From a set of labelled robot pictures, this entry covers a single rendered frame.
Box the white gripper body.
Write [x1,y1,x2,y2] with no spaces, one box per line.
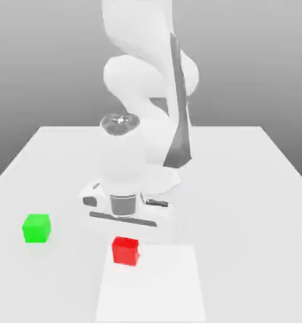
[88,211,160,237]

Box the small red cube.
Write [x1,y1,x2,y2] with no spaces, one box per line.
[112,236,141,267]

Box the small green cube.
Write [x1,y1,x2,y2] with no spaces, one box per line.
[21,213,52,244]

